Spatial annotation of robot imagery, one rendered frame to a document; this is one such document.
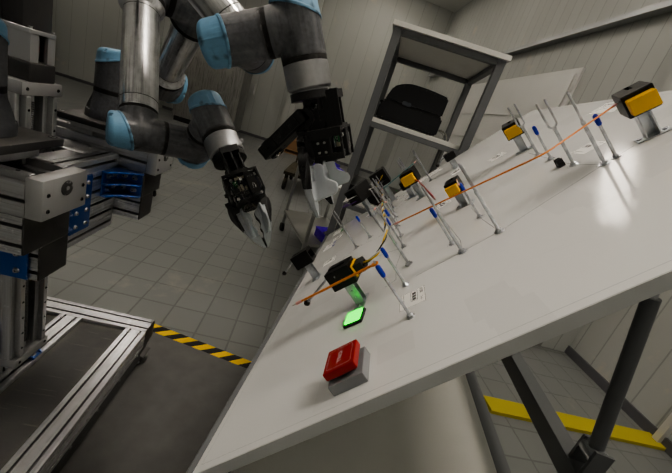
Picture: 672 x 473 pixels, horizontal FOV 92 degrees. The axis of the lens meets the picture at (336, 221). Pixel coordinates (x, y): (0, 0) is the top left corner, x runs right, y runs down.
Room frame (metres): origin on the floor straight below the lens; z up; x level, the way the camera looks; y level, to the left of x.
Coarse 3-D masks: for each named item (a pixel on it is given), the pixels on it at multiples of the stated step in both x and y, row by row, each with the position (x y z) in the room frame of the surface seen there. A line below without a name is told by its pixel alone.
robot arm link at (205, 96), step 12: (192, 96) 0.71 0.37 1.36; (204, 96) 0.71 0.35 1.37; (216, 96) 0.73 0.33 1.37; (192, 108) 0.70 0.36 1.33; (204, 108) 0.69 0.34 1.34; (216, 108) 0.70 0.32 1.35; (192, 120) 0.71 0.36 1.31; (204, 120) 0.68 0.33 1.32; (216, 120) 0.69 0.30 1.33; (228, 120) 0.71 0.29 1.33; (192, 132) 0.71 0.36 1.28; (204, 132) 0.68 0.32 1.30
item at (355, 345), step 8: (352, 344) 0.40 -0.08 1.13; (336, 352) 0.40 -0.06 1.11; (344, 352) 0.39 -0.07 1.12; (352, 352) 0.38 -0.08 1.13; (328, 360) 0.39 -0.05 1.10; (336, 360) 0.38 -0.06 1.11; (344, 360) 0.37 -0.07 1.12; (352, 360) 0.36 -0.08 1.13; (328, 368) 0.37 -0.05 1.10; (336, 368) 0.36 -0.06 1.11; (344, 368) 0.36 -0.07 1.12; (352, 368) 0.36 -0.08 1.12; (328, 376) 0.36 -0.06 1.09; (336, 376) 0.36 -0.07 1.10
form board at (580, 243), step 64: (576, 128) 0.90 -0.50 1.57; (512, 192) 0.72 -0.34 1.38; (576, 192) 0.57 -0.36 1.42; (640, 192) 0.47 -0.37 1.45; (320, 256) 1.17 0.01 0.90; (448, 256) 0.59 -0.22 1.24; (512, 256) 0.47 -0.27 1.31; (576, 256) 0.40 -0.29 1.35; (640, 256) 0.35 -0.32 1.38; (320, 320) 0.61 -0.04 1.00; (384, 320) 0.48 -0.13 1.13; (448, 320) 0.40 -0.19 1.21; (512, 320) 0.34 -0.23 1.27; (576, 320) 0.31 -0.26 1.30; (256, 384) 0.49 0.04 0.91; (320, 384) 0.40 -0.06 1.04; (384, 384) 0.34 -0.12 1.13; (256, 448) 0.33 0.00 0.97
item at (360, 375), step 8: (360, 352) 0.40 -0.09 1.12; (368, 352) 0.41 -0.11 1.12; (360, 360) 0.38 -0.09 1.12; (368, 360) 0.39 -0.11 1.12; (360, 368) 0.36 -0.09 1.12; (368, 368) 0.38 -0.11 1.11; (344, 376) 0.36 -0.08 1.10; (352, 376) 0.36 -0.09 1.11; (360, 376) 0.36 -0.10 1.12; (368, 376) 0.36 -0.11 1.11; (336, 384) 0.36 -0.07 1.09; (344, 384) 0.36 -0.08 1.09; (352, 384) 0.36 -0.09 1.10; (360, 384) 0.35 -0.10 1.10; (336, 392) 0.36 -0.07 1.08
